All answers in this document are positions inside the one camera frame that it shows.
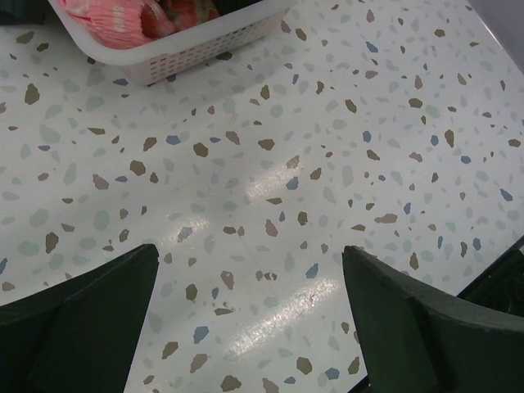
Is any pink garment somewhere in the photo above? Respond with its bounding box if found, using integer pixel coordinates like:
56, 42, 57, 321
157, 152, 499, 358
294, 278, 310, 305
58, 0, 220, 50

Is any white plastic basket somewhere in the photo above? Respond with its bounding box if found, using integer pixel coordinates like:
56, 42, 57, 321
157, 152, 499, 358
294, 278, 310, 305
49, 1, 296, 85

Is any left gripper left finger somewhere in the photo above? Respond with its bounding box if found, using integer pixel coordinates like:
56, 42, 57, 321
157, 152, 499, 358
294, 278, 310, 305
1, 244, 159, 393

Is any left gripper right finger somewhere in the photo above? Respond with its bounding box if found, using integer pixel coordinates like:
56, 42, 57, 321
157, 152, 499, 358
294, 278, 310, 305
343, 246, 523, 392

